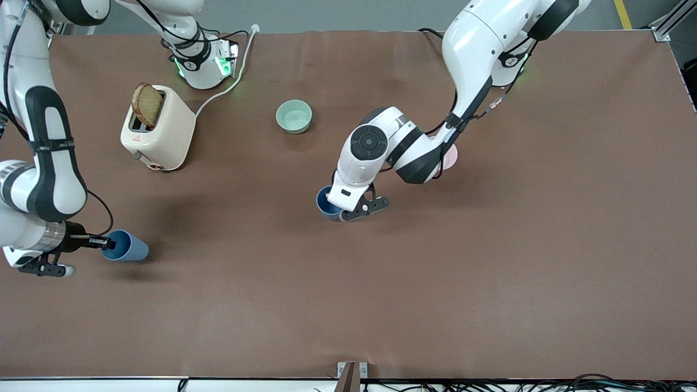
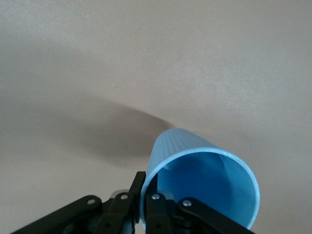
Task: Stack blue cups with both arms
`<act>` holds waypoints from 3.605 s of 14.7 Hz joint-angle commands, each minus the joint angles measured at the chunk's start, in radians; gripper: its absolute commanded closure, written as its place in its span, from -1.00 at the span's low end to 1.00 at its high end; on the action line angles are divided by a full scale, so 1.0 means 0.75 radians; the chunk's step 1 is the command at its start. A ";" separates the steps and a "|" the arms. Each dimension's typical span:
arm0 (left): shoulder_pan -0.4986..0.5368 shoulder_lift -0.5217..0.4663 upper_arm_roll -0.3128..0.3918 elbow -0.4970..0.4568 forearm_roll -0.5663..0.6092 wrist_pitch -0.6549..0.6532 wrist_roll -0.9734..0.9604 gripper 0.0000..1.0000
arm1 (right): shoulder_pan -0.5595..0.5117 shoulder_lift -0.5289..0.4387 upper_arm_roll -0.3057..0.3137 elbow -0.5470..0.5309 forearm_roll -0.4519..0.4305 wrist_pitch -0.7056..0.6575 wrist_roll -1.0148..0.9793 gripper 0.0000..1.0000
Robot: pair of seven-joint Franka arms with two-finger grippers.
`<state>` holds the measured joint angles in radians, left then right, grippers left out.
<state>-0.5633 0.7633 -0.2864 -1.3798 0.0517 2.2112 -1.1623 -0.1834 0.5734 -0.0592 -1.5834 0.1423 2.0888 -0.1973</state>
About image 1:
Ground pink bowl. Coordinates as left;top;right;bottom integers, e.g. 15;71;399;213
436;143;458;172

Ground tangled black floor cables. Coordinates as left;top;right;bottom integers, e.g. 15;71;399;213
313;373;697;392

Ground mint green bowl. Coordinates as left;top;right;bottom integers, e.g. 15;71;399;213
276;100;313;134

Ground grey metal edge bracket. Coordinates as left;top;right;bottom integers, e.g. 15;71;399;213
337;362;369;392

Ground brown table cover sheet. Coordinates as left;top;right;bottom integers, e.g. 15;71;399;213
0;30;697;381

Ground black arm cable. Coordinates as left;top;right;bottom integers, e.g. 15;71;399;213
425;38;540;180
0;0;115;237

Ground blue plastic cup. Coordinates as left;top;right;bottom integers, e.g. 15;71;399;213
317;186;345;221
102;230;150;262

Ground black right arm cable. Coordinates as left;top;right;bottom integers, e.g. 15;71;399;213
0;0;115;237

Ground cream toaster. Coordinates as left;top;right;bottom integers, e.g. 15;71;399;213
120;85;197;172

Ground white toaster power cable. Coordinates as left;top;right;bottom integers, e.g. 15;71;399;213
194;24;260;118

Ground aluminium frame profile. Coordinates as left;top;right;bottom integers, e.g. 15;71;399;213
650;0;697;42

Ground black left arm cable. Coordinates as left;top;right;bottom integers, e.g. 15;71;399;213
425;38;540;180

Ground brown bread slice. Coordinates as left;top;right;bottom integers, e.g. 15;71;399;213
132;83;164;130

